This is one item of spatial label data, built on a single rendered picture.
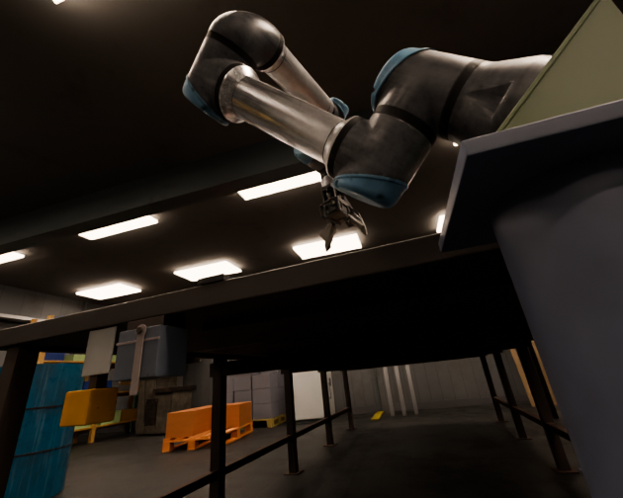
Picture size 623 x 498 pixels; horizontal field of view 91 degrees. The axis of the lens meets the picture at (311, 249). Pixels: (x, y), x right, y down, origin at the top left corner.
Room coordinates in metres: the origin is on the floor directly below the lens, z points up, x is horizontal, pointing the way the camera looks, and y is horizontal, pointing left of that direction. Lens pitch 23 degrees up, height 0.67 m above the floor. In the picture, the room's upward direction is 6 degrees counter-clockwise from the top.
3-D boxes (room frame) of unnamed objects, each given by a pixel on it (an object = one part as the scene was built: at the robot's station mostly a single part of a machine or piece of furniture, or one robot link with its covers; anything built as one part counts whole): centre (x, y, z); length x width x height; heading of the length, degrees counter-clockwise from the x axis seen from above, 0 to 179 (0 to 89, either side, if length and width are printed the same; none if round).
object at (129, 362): (0.81, 0.44, 0.77); 0.14 x 0.11 x 0.18; 72
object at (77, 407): (0.86, 0.61, 0.74); 0.09 x 0.08 x 0.24; 72
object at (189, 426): (5.06, 1.70, 0.22); 1.21 x 0.83 x 0.44; 175
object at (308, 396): (6.11, 0.23, 0.65); 0.73 x 0.61 x 1.30; 75
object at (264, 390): (6.35, 1.40, 0.54); 1.09 x 0.74 x 1.08; 75
